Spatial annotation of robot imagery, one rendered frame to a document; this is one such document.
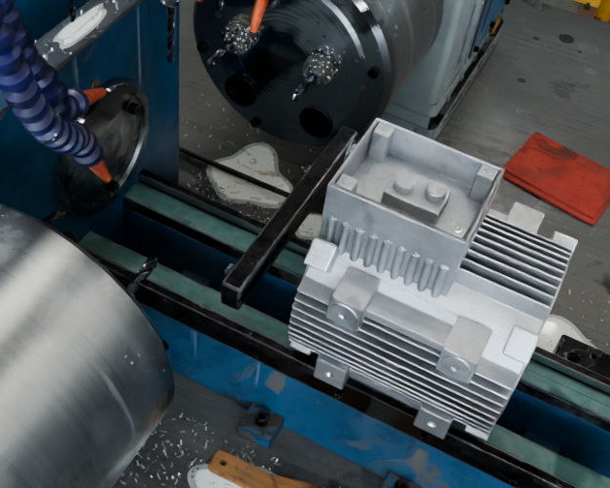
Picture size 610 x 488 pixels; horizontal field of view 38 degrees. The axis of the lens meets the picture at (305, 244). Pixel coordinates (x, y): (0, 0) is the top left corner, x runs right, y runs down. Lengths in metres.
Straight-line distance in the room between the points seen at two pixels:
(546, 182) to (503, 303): 0.57
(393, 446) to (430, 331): 0.20
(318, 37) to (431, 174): 0.25
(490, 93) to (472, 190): 0.68
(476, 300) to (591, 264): 0.49
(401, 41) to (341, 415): 0.40
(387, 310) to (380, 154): 0.14
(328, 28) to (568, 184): 0.49
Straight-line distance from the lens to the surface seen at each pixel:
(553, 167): 1.32
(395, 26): 0.96
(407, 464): 0.91
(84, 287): 0.62
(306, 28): 0.96
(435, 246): 0.70
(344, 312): 0.72
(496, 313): 0.73
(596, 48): 1.61
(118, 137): 0.92
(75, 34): 0.84
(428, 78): 1.21
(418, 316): 0.73
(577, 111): 1.45
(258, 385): 0.92
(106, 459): 0.65
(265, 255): 0.80
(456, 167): 0.77
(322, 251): 0.73
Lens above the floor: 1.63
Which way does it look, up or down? 48 degrees down
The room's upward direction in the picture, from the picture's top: 9 degrees clockwise
